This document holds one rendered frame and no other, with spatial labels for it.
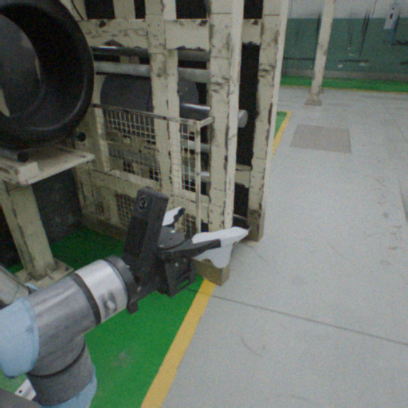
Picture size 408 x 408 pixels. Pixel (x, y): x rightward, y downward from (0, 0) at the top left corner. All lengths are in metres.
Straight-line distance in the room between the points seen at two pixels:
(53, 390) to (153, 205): 0.26
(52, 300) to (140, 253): 0.12
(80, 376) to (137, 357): 1.20
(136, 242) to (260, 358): 1.28
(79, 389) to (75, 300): 0.13
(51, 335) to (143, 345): 1.31
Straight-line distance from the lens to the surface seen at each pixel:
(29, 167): 1.45
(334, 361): 1.74
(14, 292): 0.54
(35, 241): 2.04
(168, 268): 0.47
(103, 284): 0.43
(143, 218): 0.45
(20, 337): 0.41
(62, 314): 0.42
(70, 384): 0.49
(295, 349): 1.73
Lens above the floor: 1.36
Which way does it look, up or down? 30 degrees down
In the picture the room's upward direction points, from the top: straight up
